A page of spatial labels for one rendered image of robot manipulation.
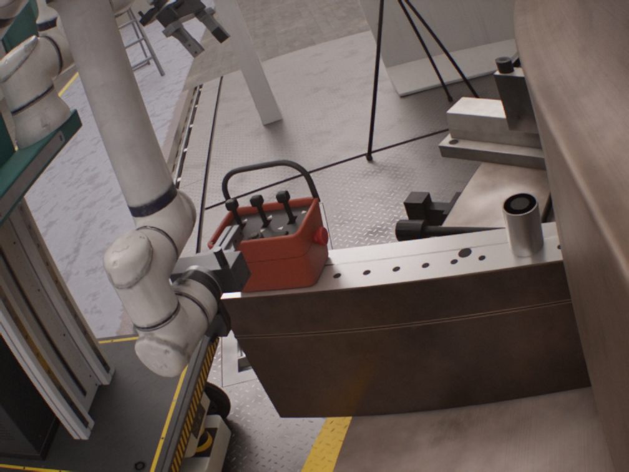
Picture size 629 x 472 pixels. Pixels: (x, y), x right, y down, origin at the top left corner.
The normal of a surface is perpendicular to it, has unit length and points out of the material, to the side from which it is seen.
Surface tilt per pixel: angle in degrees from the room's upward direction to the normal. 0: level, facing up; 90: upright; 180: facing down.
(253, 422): 0
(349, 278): 0
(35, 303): 90
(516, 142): 90
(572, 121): 11
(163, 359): 93
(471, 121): 72
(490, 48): 37
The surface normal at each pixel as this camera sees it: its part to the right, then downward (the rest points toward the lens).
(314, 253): 0.93, -0.01
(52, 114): 0.61, -0.26
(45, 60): 0.79, 0.02
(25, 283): 0.94, -0.21
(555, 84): -0.50, -0.77
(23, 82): 0.37, 0.36
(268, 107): 0.07, 0.48
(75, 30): -0.22, 0.55
